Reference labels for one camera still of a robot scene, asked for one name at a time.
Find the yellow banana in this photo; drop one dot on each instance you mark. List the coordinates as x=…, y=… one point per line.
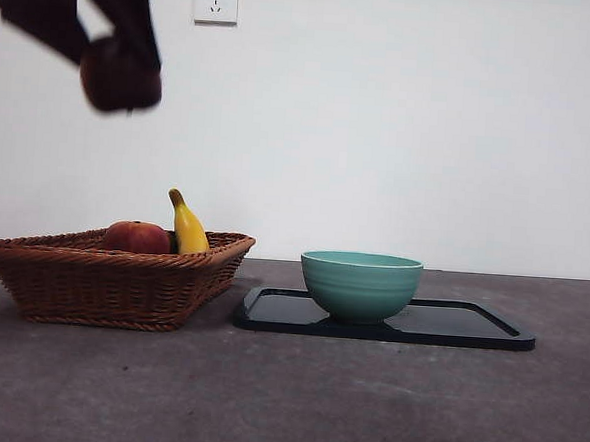
x=188, y=229

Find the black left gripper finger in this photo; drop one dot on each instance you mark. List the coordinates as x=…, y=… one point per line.
x=131, y=25
x=42, y=10

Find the brown wicker basket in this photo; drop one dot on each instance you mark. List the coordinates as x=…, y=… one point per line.
x=111, y=285

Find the white wall socket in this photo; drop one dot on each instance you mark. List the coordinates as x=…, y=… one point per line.
x=216, y=1

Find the red yellow apple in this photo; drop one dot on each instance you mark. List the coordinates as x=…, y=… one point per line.
x=138, y=239

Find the teal ribbed bowl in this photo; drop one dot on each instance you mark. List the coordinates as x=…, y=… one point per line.
x=361, y=290

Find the dark rectangular tray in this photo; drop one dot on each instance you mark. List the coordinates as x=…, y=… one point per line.
x=449, y=325

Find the dark red plum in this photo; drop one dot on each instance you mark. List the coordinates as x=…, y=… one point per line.
x=108, y=84

